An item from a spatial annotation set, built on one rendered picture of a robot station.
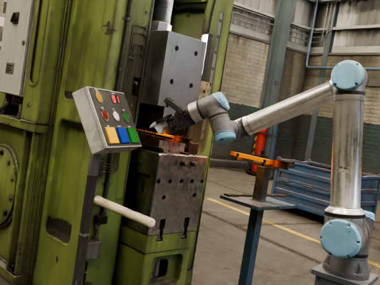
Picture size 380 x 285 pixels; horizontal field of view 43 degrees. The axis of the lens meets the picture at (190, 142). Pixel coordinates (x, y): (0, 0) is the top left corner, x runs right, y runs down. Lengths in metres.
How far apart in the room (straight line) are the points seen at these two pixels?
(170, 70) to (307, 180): 4.11
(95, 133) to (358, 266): 1.20
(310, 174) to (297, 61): 6.02
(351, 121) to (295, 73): 10.19
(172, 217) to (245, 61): 8.43
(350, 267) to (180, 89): 1.28
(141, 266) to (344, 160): 1.31
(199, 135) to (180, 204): 0.52
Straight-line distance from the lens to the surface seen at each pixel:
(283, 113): 2.11
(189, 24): 3.08
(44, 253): 2.94
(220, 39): 3.10
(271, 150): 10.01
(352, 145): 1.88
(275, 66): 11.26
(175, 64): 2.62
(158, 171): 2.55
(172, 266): 2.91
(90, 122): 2.07
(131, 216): 2.35
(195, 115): 2.11
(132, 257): 2.75
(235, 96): 10.77
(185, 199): 2.75
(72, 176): 2.79
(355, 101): 1.89
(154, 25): 2.83
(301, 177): 6.50
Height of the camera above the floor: 1.17
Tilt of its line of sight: 4 degrees down
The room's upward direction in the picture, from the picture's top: 9 degrees clockwise
